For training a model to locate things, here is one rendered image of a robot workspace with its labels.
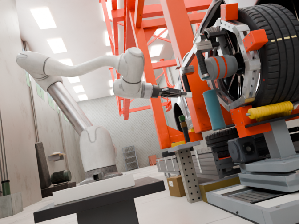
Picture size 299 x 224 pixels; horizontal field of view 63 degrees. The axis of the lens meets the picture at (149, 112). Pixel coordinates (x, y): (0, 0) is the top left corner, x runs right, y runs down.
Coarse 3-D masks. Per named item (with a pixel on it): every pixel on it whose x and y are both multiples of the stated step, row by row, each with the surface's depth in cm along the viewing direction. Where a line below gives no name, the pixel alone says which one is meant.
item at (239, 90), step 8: (232, 32) 164; (232, 40) 159; (232, 48) 159; (240, 56) 159; (240, 64) 161; (240, 72) 160; (224, 80) 177; (232, 80) 167; (240, 80) 157; (224, 88) 176; (232, 88) 174; (240, 88) 159; (256, 88) 138; (232, 96) 168; (240, 96) 161
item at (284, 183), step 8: (240, 176) 165; (248, 176) 154; (256, 176) 145; (264, 176) 136; (272, 176) 129; (280, 176) 122; (288, 176) 119; (296, 176) 119; (248, 184) 156; (256, 184) 146; (264, 184) 138; (272, 184) 130; (280, 184) 124; (288, 184) 118; (296, 184) 119
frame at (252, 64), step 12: (216, 24) 151; (228, 24) 138; (240, 24) 132; (240, 36) 129; (240, 48) 131; (252, 60) 126; (252, 72) 132; (216, 84) 178; (252, 84) 134; (228, 96) 167; (252, 96) 136; (228, 108) 157
